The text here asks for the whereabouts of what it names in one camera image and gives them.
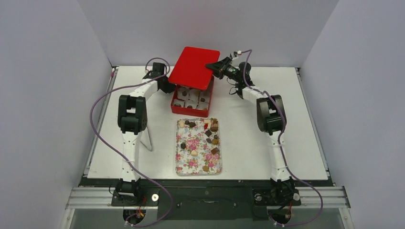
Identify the brown cube chocolate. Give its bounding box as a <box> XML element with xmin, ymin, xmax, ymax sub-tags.
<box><xmin>211</xmin><ymin>147</ymin><xmax>220</xmax><ymax>155</ymax></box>

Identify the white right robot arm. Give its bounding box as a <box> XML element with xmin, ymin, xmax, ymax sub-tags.
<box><xmin>206</xmin><ymin>57</ymin><xmax>295</xmax><ymax>206</ymax></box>

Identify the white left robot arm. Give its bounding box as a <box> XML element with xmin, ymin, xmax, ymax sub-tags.
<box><xmin>115</xmin><ymin>62</ymin><xmax>175</xmax><ymax>205</ymax></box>

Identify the floral serving tray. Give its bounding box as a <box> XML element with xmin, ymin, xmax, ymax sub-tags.
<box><xmin>175</xmin><ymin>118</ymin><xmax>223</xmax><ymax>176</ymax></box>

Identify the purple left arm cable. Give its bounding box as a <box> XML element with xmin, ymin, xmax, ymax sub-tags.
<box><xmin>90</xmin><ymin>57</ymin><xmax>175</xmax><ymax>228</ymax></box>

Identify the red box lid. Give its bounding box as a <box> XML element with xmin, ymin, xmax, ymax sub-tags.
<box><xmin>168</xmin><ymin>46</ymin><xmax>220</xmax><ymax>90</ymax></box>

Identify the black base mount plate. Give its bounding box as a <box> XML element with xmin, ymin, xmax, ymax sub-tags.
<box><xmin>109</xmin><ymin>179</ymin><xmax>301</xmax><ymax>224</ymax></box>

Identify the red chocolate box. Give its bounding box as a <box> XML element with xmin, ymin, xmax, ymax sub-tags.
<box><xmin>171</xmin><ymin>76</ymin><xmax>214</xmax><ymax>118</ymax></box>

